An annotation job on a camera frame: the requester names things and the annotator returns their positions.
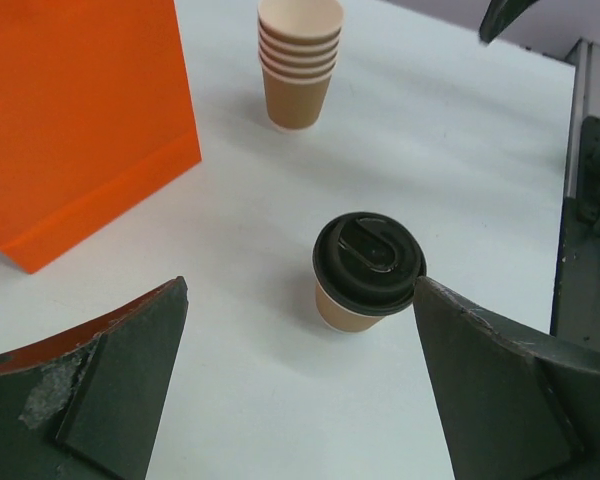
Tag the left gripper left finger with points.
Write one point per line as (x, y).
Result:
(87, 403)

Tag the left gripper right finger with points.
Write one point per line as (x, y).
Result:
(514, 403)

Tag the single brown paper cup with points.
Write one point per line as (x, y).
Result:
(340, 318)

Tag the single black cup lid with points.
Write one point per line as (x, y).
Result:
(368, 263)

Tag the orange paper bag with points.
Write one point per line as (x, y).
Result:
(95, 116)

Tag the stack of brown paper cups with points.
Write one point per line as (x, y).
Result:
(298, 47)

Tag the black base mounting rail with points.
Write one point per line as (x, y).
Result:
(576, 301)

